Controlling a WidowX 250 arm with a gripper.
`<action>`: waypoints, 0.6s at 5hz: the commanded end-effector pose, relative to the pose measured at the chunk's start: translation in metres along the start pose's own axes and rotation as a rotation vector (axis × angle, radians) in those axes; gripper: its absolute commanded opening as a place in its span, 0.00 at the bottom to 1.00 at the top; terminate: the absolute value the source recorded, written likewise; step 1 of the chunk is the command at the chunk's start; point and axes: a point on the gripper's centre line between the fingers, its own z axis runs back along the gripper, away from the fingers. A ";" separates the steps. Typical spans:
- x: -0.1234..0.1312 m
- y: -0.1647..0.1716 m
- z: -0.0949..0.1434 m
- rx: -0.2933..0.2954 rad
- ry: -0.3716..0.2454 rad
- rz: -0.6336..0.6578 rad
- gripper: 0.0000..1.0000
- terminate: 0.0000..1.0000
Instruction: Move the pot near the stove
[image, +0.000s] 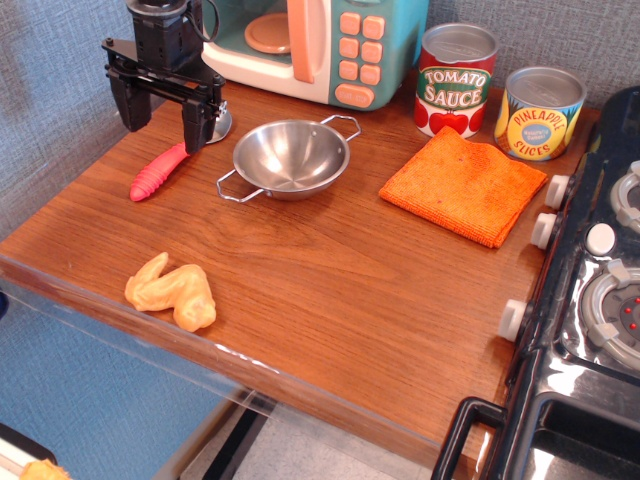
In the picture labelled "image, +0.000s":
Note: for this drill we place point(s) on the white stove knob middle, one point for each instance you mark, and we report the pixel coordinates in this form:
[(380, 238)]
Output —
[(542, 230)]

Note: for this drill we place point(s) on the white stove knob bottom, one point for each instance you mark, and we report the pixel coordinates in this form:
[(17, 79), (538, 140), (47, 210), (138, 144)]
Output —
[(511, 319)]

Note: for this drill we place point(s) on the white stove knob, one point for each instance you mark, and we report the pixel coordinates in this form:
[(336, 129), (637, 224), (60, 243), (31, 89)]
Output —
[(542, 230), (556, 191), (511, 319)]

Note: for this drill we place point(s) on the plastic toy chicken wing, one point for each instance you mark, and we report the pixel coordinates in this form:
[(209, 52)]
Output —
[(185, 290)]

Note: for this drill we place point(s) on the pineapple slices can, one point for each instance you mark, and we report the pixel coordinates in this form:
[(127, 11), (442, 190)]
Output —
[(539, 111)]

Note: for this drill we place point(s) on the tomato sauce can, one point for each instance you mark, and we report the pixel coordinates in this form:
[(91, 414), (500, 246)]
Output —
[(455, 71)]

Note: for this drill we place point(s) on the small stainless steel pot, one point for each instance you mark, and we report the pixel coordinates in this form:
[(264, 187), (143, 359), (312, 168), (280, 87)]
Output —
[(291, 160)]

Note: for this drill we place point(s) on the white stove knob top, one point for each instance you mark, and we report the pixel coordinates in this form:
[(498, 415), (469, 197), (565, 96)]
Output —
[(556, 191)]

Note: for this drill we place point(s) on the folded orange cloth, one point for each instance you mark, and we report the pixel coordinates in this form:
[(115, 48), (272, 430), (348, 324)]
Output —
[(471, 189)]

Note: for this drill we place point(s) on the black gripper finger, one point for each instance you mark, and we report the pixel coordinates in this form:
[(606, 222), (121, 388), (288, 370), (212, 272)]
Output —
[(199, 117), (133, 101)]

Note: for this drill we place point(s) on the pink handled metal spoon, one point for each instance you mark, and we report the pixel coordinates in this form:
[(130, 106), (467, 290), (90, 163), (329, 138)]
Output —
[(154, 174)]

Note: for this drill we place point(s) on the teal toy microwave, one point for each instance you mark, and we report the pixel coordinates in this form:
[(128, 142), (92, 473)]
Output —
[(349, 54)]

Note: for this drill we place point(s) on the black toy stove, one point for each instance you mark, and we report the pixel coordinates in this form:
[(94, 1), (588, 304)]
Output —
[(572, 405)]

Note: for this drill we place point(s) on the orange object bottom left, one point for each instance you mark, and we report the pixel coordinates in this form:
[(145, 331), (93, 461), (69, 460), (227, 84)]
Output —
[(43, 470)]

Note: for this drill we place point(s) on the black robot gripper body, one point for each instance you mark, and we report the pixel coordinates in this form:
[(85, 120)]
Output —
[(166, 51)]

